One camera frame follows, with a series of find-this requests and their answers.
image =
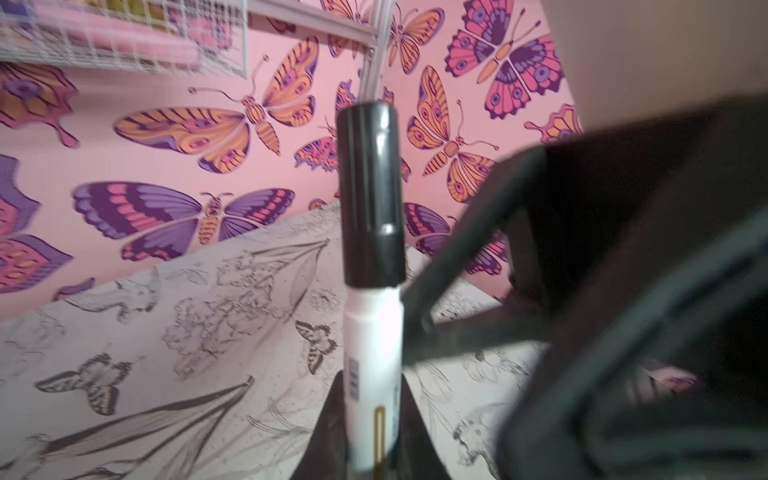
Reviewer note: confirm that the black pen cap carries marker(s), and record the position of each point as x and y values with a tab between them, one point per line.
370	187

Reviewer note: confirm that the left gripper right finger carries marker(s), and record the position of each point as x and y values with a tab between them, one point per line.
416	457

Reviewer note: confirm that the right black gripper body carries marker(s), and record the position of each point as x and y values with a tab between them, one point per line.
606	215

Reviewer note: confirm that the white wire basket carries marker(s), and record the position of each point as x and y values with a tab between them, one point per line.
159	36

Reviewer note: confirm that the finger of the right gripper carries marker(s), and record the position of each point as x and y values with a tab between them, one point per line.
503	195
675	387

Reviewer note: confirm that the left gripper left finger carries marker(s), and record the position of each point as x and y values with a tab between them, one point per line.
325	457

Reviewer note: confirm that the aluminium frame bar back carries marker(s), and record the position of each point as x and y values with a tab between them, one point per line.
317	19

